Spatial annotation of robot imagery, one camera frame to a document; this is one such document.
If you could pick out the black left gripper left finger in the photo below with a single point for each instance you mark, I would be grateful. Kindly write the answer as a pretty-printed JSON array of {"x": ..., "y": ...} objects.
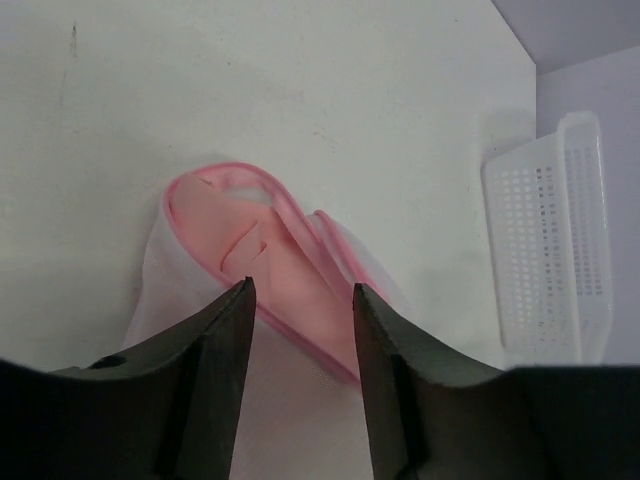
[{"x": 166, "y": 408}]

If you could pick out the white perforated plastic basket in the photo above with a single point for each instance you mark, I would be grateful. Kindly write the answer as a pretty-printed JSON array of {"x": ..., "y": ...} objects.
[{"x": 549, "y": 240}]

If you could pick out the white mesh laundry bag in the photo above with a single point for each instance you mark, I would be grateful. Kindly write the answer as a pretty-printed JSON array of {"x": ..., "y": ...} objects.
[{"x": 299, "y": 418}]

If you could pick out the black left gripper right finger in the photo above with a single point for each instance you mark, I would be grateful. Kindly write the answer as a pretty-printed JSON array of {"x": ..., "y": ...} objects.
[{"x": 434, "y": 413}]

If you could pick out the pink bra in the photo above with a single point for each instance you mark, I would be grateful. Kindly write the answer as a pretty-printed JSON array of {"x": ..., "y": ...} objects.
[{"x": 301, "y": 291}]

